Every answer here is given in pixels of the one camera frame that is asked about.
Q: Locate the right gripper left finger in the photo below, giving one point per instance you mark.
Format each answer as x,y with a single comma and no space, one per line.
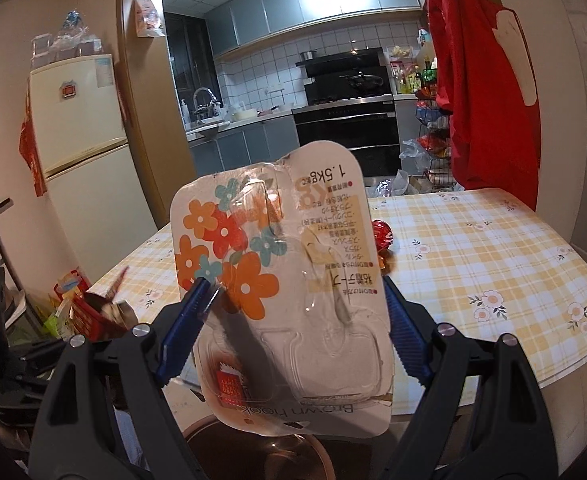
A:
104,414

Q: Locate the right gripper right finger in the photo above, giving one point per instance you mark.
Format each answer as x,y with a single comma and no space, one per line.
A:
509,435

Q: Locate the flowered hook blister package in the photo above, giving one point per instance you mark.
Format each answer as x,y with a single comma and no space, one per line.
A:
297,339

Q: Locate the crushed red soda can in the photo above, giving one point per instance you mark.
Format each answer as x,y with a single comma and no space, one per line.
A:
382,234

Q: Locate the orange snack wrapper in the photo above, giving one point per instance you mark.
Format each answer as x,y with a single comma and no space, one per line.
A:
385,260

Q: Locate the brown trash bin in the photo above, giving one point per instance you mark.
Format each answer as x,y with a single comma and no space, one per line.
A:
228,453

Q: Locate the grey lower kitchen cabinets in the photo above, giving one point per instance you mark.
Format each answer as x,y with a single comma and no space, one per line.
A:
231,145

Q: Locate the grey kitchen cabinets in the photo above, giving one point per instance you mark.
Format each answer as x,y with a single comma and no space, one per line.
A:
231,145
237,23

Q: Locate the chrome kitchen faucet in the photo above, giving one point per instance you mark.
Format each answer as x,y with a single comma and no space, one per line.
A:
206,104

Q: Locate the grey upper kitchen cabinets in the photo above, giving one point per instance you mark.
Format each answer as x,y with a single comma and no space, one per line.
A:
237,23

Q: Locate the yellow plaid tablecloth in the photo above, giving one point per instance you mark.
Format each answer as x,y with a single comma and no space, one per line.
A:
486,263

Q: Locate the cream white refrigerator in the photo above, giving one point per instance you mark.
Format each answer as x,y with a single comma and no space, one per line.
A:
87,163

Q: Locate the red hanging decoration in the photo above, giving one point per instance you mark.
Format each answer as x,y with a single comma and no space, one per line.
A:
29,151

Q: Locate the black oven range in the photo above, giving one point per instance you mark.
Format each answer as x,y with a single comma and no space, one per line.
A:
367,127

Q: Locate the red apron hanging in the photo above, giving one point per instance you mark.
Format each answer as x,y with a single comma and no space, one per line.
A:
486,82

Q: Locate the black range hood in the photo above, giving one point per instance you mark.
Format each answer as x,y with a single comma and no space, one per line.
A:
343,76

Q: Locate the wire storage rack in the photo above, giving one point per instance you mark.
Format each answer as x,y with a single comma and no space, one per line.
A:
435,136

